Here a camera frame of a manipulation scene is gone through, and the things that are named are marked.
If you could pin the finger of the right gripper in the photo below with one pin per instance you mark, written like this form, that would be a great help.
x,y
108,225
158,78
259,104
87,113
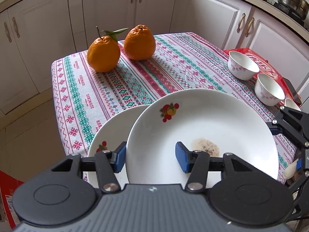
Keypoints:
x,y
289,132

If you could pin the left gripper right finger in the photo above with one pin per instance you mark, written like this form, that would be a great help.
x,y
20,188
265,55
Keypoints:
x,y
198,164

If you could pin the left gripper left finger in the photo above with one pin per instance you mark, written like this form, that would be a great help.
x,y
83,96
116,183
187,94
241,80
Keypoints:
x,y
106,164

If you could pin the white bowl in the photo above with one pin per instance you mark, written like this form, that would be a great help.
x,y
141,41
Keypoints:
x,y
241,66
291,104
268,91

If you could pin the large white fruit-print plate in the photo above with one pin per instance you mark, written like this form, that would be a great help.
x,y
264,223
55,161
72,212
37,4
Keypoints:
x,y
196,117

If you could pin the gloved right hand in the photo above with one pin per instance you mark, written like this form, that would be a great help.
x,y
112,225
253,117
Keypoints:
x,y
290,171

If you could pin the black smartphone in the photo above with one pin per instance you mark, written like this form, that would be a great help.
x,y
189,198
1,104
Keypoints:
x,y
291,91

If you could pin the red snack gift box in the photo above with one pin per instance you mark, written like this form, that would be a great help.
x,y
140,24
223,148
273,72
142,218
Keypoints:
x,y
264,66

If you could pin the patterned tablecloth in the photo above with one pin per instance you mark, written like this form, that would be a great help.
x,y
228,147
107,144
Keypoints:
x,y
85,100

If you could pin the orange with leaf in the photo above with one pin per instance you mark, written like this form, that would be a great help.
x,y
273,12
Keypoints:
x,y
104,52

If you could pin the steel stock pot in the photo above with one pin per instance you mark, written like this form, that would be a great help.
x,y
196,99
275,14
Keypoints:
x,y
299,7

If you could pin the bumpy orange without leaf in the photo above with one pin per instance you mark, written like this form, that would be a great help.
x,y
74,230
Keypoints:
x,y
139,43

